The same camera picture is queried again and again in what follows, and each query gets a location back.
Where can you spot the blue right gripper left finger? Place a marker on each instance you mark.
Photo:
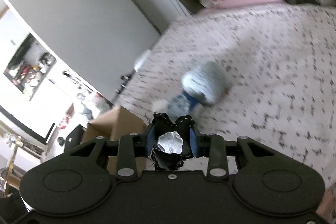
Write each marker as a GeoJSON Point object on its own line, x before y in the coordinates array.
{"type": "Point", "coordinates": [150, 138]}

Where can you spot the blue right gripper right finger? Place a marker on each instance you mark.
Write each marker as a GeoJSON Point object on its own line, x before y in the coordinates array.
{"type": "Point", "coordinates": [194, 142]}

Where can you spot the black sequin soft toy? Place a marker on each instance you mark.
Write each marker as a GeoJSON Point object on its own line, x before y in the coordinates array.
{"type": "Point", "coordinates": [172, 148]}

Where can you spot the grey elephant plush toy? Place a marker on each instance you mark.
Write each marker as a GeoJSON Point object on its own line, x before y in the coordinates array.
{"type": "Point", "coordinates": [204, 85]}

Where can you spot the white crumpled tissue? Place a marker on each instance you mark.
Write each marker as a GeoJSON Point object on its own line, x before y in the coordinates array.
{"type": "Point", "coordinates": [159, 106]}

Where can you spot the cardboard box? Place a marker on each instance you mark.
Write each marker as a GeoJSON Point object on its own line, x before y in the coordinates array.
{"type": "Point", "coordinates": [112, 125]}

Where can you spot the white plastic bag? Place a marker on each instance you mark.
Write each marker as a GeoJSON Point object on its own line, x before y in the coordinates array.
{"type": "Point", "coordinates": [91, 106]}

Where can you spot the white plastic roll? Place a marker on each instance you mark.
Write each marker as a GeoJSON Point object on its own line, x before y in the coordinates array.
{"type": "Point", "coordinates": [141, 59]}

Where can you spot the dark shelf with items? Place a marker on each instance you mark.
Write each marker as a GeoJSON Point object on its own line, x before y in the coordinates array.
{"type": "Point", "coordinates": [29, 66]}

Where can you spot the patterned white bed cover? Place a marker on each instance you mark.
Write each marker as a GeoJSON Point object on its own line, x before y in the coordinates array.
{"type": "Point", "coordinates": [280, 62]}

